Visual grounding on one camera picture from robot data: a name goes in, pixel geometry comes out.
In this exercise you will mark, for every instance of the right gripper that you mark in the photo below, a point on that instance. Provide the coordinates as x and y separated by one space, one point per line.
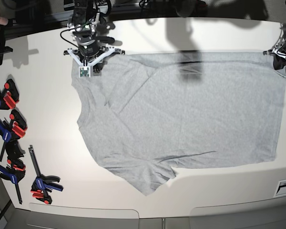
92 50

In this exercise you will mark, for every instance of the white label sticker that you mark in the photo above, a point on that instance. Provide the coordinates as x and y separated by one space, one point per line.
280 189

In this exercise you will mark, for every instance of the loose blue red bar clamp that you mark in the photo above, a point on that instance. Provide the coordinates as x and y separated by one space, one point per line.
43 185

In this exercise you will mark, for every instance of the grey T-shirt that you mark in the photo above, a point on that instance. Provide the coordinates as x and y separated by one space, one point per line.
145 115

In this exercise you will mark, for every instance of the top blue red bar clamp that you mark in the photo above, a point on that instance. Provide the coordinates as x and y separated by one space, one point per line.
9 96

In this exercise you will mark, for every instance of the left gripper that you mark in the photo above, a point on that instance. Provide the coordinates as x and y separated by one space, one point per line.
279 58

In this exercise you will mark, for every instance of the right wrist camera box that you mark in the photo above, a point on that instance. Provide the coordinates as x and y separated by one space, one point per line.
85 71

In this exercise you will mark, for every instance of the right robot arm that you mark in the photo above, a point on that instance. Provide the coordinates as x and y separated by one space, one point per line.
87 26

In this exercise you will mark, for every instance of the aluminium frame rail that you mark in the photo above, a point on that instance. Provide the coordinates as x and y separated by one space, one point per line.
39 18

